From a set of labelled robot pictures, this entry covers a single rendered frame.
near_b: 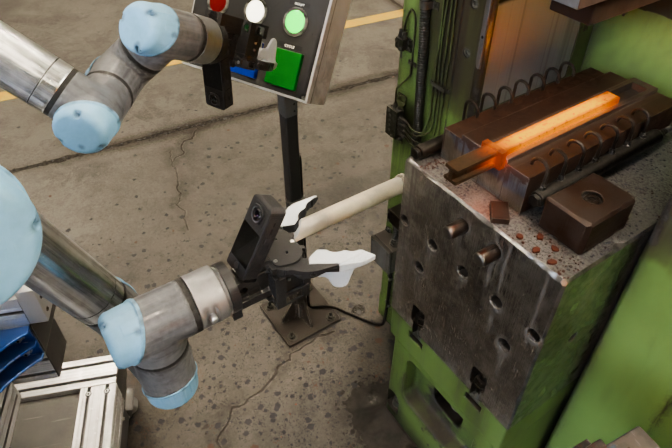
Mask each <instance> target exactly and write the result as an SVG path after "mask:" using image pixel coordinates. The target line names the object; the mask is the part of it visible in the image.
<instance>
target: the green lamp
mask: <svg viewBox="0 0 672 448"><path fill-rule="evenodd" d="M304 22H305V20H304V16H303V14H302V13H301V12H300V11H298V10H293V11H291V12H290V13H289V14H288V15H287V17H286V21H285V23H286V28H287V29H288V31H290V32H291V33H297V32H299V31H301V29H302V28H303V26H304Z"/></svg>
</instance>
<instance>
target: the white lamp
mask: <svg viewBox="0 0 672 448"><path fill-rule="evenodd" d="M263 14H264V7H263V4H262V3H261V2H260V1H258V0H254V1H251V2H250V3H249V4H248V6H247V9H246V15H247V18H248V19H249V20H250V21H251V22H258V21H259V20H261V18H262V17H263Z"/></svg>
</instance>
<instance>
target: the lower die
mask: <svg viewBox="0 0 672 448"><path fill-rule="evenodd" d="M556 82H557V81H556ZM556 82H554V83H551V84H549V85H547V86H545V90H543V91H541V88H539V89H537V90H534V91H532V92H530V94H529V95H528V96H526V94H525V95H522V96H520V97H517V98H515V99H514V100H513V103H512V104H509V102H510V101H508V102H505V103H503V104H501V105H498V106H497V108H496V109H495V110H493V108H491V109H488V110H486V111H484V112H481V113H480V114H479V117H478V118H475V115H474V116H471V117H469V118H467V119H464V120H462V121H459V122H457V123H455V124H452V125H450V126H447V127H445V130H444V136H443V143H442V150H441V157H443V158H444V159H446V160H447V161H448V162H449V161H451V160H453V159H455V158H458V157H460V156H462V155H464V154H466V153H469V152H471V151H473V150H475V149H477V148H480V147H481V145H482V141H484V140H486V139H489V140H490V141H492V142H493V143H494V142H496V141H499V140H501V139H503V138H505V137H507V136H510V135H512V134H514V133H516V132H518V131H521V130H523V129H525V128H527V127H529V126H532V125H534V124H536V123H538V122H540V121H543V120H545V119H547V118H549V117H551V116H554V115H556V114H558V113H560V112H562V111H565V110H567V109H569V108H571V107H573V106H576V105H578V104H580V103H582V102H584V101H587V100H589V99H591V98H593V97H595V96H598V95H600V94H602V93H604V92H606V91H608V92H611V91H613V90H616V89H618V88H620V87H622V86H624V85H627V84H629V83H631V82H634V83H636V84H638V85H640V86H642V87H644V88H647V90H645V91H643V92H641V93H639V94H637V95H634V96H632V97H630V98H628V99H626V100H624V101H622V102H619V103H617V104H615V105H613V106H611V107H609V108H607V109H605V110H602V111H600V112H598V113H596V114H594V115H592V116H590V117H588V118H585V119H583V120H581V121H579V122H577V123H575V124H573V125H570V126H568V127H566V128H564V129H562V130H560V131H558V132H556V133H553V134H551V135H549V136H547V137H545V138H543V139H541V140H539V141H536V142H534V143H532V144H530V145H528V146H526V147H524V148H522V149H519V150H517V151H515V152H513V153H511V154H509V155H507V157H506V161H505V165H504V168H503V169H501V170H499V171H498V170H497V169H495V168H492V169H490V170H488V171H486V172H483V173H481V174H479V175H477V176H475V177H473V178H471V179H473V180H474V181H475V182H477V183H478V184H480V185H481V186H482V187H484V188H485V189H487V190H488V191H489V192H491V193H492V194H493V195H495V196H496V197H497V198H499V199H500V200H502V201H503V202H508V206H510V207H511V208H512V209H514V210H515V211H516V212H518V213H519V214H520V213H522V212H524V211H526V210H528V209H530V208H532V206H531V205H530V204H529V203H528V196H530V195H531V193H532V192H534V191H535V190H537V189H538V188H540V185H541V184H542V182H543V179H544V175H545V172H546V169H545V166H544V165H543V163H541V162H540V161H535V162H534V164H533V165H531V164H530V161H531V160H532V159H533V158H534V157H541V158H543V159H544V160H545V161H546V162H547V163H548V165H549V168H550V174H549V177H548V180H547V183H546V185H547V184H549V183H551V182H553V181H555V180H556V179H557V178H558V176H559V175H560V174H561V171H562V167H563V164H564V157H563V156H562V155H561V154H560V153H559V152H554V153H553V154H552V156H550V155H549V154H548V153H549V151H550V150H551V149H553V148H560V149H562V150H563V151H564V152H565V153H566V154H567V156H568V166H567V169H566V172H565V175H566V174H568V173H570V172H572V171H574V169H575V168H576V165H578V163H579V160H580V158H581V155H582V149H581V147H580V146H579V145H578V144H576V143H572V144H571V145H570V147H568V146H566V144H567V142H568V141H569V140H571V139H577V140H579V141H581V142H582V143H583V144H584V146H585V148H586V156H585V158H584V161H583V164H582V166H584V165H586V164H588V163H589V162H590V161H591V160H592V159H593V157H594V156H595V154H596V152H597V149H598V146H599V140H598V138H597V137H596V136H595V135H592V134H591V135H588V136H587V138H586V139H585V138H583V136H584V134H585V133H586V132H588V131H595V132H597V133H599V134H600V135H601V137H602V139H603V147H602V150H601V153H600V155H599V157H600V156H602V155H604V154H606V153H607V152H608V151H609V149H610V148H611V147H612V144H613V142H614V139H615V136H616V133H615V131H614V129H613V128H611V127H609V126H607V127H605V128H604V129H603V130H600V127H601V125H603V124H604V123H612V124H614V125H615V126H617V128H618V129H619V132H620V137H619V140H618V142H617V145H616V147H615V149H616V148H618V147H620V146H622V144H624V142H625V140H626V139H627V138H628V135H629V133H630V130H631V127H632V126H631V123H630V121H629V120H627V119H621V120H620V121H619V122H616V121H615V120H616V119H617V117H619V116H621V115H627V116H630V117H631V118H632V119H633V120H634V122H635V124H636V128H635V131H634V133H633V136H632V138H631V140H633V139H635V138H637V136H639V134H640V132H642V130H643V128H644V126H645V123H646V121H647V117H646V115H645V114H644V113H643V112H641V111H637V112H636V113H635V114H634V115H631V112H632V110H634V109H635V108H644V109H646V110H647V111H648V112H649V113H650V116H651V121H650V124H649V126H648V128H647V131H646V132H648V131H650V130H652V129H658V130H661V129H662V128H665V127H667V126H669V125H670V123H671V121H672V99H671V98H669V97H666V96H664V95H662V94H660V93H658V92H657V91H658V88H656V87H654V86H652V85H650V84H648V83H645V82H643V81H641V80H639V79H637V78H634V77H633V78H631V79H629V80H628V79H625V78H623V77H621V76H619V75H617V74H615V73H613V72H608V73H605V74H604V73H602V72H600V71H598V70H596V69H594V68H591V67H590V68H588V69H585V70H583V71H580V72H578V73H576V74H575V76H574V77H571V76H568V77H566V78H563V79H561V81H560V83H558V84H557V83H556Z"/></svg>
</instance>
